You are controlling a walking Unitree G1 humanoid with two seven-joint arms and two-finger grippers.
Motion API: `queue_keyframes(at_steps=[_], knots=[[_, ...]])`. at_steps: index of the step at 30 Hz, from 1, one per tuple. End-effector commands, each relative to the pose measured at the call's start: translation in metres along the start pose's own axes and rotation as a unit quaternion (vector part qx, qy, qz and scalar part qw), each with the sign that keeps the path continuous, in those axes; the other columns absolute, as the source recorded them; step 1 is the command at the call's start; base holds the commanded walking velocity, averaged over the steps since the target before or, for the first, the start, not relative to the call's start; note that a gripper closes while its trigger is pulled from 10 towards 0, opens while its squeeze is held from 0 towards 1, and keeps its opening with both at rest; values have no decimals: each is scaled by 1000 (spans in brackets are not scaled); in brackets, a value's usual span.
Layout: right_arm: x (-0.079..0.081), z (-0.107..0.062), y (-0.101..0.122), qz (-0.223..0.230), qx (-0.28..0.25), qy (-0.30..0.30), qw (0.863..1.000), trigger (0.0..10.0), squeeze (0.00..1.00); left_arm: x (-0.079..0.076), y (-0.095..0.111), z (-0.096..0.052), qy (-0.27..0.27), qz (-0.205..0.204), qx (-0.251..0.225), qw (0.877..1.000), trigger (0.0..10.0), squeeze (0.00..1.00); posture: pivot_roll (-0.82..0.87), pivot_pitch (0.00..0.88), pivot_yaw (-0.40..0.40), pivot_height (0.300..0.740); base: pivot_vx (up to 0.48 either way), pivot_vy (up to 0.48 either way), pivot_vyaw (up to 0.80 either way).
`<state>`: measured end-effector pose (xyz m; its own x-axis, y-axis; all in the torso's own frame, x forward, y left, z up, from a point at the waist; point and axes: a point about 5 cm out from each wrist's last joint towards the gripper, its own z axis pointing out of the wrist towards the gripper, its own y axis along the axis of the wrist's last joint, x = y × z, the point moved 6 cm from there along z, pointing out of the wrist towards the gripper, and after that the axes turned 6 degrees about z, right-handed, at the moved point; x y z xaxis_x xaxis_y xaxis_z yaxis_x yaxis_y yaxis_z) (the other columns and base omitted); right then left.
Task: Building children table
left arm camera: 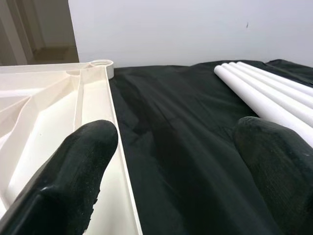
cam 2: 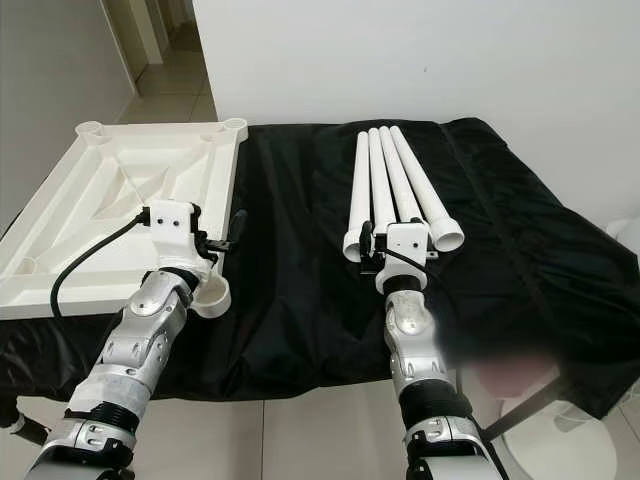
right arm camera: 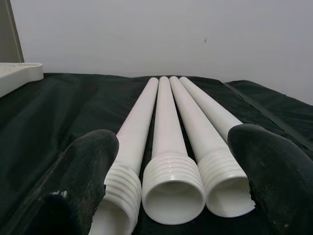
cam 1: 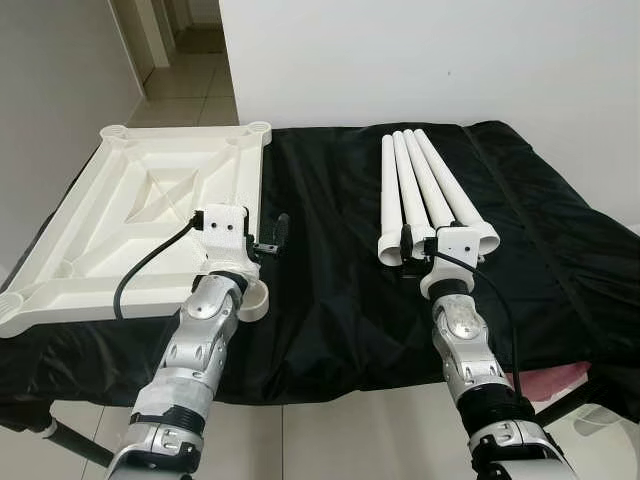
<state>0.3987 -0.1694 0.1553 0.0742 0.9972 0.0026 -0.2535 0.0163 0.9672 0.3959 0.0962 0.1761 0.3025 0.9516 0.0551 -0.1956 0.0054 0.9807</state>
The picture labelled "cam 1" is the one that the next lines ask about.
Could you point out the white plastic table leg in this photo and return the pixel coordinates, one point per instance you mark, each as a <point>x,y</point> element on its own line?
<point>389,190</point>
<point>430,180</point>
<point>450,180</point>
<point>408,180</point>

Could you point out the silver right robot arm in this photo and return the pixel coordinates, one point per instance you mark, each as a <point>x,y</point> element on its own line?
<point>465,330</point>

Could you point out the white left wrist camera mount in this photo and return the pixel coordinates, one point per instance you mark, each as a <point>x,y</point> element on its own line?
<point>222,228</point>

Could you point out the pink cushion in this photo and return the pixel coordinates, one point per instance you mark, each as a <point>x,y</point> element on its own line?
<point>550,382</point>

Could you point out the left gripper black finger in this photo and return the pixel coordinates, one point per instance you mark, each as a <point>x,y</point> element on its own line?
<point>281,230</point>

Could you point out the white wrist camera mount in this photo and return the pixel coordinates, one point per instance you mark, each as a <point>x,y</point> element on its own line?
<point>222,228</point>
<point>460,245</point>

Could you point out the black fabric table cover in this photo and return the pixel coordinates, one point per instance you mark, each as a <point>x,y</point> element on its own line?
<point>340,300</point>

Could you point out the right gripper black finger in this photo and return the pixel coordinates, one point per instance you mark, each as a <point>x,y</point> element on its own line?
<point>407,245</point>

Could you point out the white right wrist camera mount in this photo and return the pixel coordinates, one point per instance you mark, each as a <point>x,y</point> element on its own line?
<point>460,245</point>

